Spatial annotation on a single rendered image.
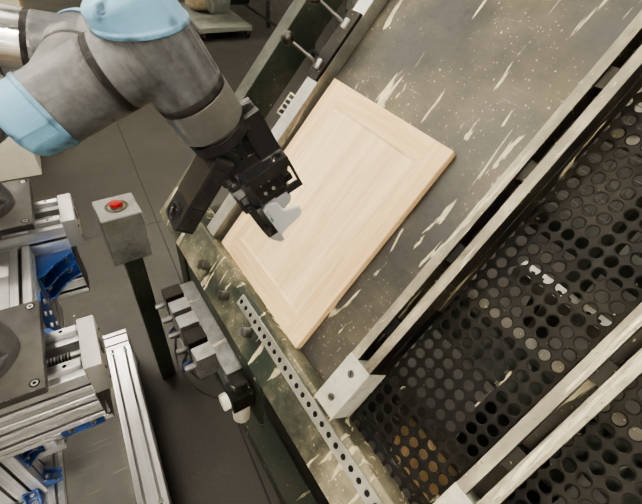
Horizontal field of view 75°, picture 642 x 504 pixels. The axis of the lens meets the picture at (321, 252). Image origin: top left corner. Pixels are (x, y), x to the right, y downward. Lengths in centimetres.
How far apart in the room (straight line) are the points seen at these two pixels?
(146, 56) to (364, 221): 66
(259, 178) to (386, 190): 50
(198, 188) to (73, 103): 15
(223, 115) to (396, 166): 59
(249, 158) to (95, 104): 17
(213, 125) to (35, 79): 15
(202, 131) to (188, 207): 10
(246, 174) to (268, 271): 63
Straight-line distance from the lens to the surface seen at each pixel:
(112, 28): 42
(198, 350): 119
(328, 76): 123
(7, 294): 123
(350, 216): 100
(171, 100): 44
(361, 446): 92
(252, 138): 50
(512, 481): 77
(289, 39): 121
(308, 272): 103
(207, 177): 50
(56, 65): 45
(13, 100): 47
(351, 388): 87
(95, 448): 177
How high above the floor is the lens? 173
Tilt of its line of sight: 42 degrees down
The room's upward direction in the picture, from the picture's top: 6 degrees clockwise
